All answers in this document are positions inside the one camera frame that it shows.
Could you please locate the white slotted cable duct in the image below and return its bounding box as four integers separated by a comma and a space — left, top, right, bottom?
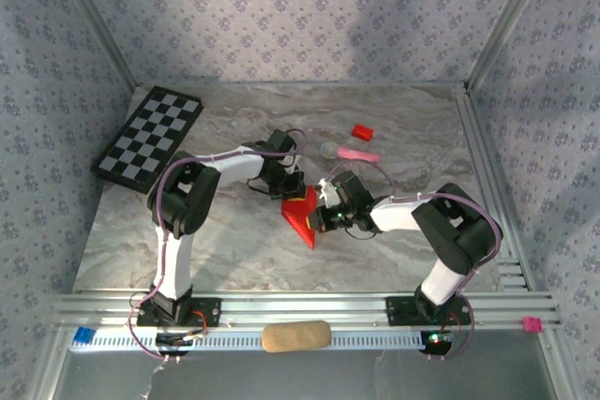
69, 328, 444, 352

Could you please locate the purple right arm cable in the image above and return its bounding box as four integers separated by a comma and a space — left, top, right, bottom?
325, 163, 505, 363

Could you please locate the tan oblong sponge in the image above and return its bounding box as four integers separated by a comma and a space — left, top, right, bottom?
261, 319, 333, 354

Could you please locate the aluminium corner post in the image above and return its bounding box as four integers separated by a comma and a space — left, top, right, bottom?
49, 0, 138, 90
463, 0, 559, 92

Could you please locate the pink toy microphone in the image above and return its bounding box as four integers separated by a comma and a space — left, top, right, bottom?
319, 141, 382, 163

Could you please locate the grooved aluminium rail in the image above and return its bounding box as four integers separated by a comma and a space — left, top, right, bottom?
451, 90, 535, 291
46, 290, 563, 332

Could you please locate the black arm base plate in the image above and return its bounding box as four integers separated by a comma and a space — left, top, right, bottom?
136, 296, 222, 329
384, 295, 473, 327

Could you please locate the thin black cable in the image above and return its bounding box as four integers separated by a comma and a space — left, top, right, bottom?
247, 177, 282, 199
344, 224, 376, 240

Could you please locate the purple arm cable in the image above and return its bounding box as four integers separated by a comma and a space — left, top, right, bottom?
325, 163, 505, 363
127, 127, 309, 363

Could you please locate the red paper sheet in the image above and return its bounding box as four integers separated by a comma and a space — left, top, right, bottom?
280, 185, 323, 250

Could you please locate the black round controller board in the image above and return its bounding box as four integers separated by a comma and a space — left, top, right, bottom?
420, 330, 456, 354
155, 332, 207, 357

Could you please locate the black and white chessboard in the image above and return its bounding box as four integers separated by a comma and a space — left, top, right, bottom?
89, 85, 205, 195

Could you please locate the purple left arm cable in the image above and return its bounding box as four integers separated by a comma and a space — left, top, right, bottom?
127, 127, 309, 363

